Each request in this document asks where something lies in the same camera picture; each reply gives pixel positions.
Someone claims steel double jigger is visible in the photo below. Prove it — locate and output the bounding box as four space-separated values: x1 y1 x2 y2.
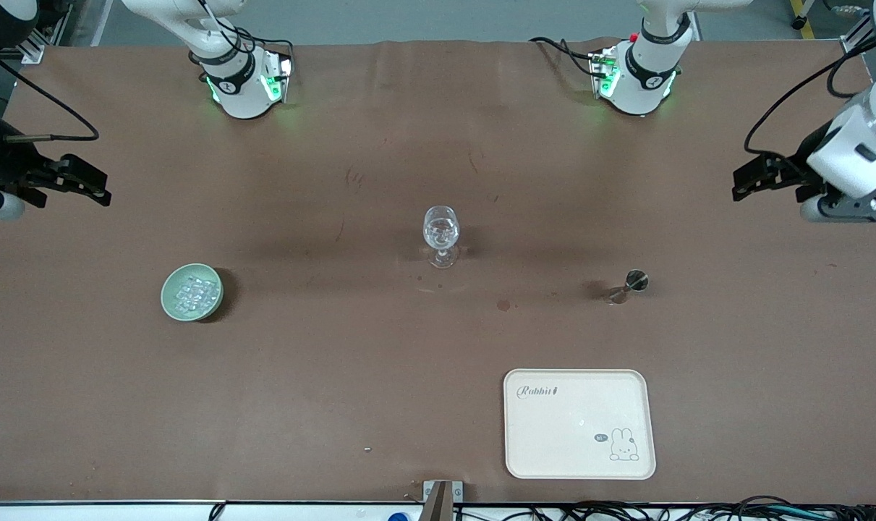
608 269 650 305

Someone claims clear ice cube heap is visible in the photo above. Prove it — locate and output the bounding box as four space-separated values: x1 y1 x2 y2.
174 274 214 313

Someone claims clear wine glass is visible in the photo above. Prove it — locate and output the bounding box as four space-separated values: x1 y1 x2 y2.
423 206 460 269

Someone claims pale green ceramic bowl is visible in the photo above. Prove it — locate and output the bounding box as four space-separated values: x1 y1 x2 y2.
161 263 224 322

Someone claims brown table cover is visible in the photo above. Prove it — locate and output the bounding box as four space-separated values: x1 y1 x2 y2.
0 38 876 505

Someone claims cream rabbit print tray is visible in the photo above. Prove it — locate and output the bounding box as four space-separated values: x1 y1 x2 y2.
503 368 657 480

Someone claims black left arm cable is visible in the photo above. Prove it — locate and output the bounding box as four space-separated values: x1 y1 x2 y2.
744 36 876 156

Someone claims aluminium frame profile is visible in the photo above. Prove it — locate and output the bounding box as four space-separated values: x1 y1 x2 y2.
14 0 73 64
845 14 876 56

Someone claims black right base cable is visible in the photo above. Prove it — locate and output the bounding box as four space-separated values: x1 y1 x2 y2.
188 0 295 62

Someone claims black base cable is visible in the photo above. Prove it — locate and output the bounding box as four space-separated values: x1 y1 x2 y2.
530 36 599 77
188 0 295 62

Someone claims black left base cable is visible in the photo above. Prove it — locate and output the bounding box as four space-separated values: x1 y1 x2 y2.
530 36 599 77

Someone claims black cable bundle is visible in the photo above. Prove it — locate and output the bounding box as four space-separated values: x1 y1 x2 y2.
456 496 876 521

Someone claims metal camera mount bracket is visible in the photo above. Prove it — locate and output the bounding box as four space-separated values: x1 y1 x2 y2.
422 480 464 521

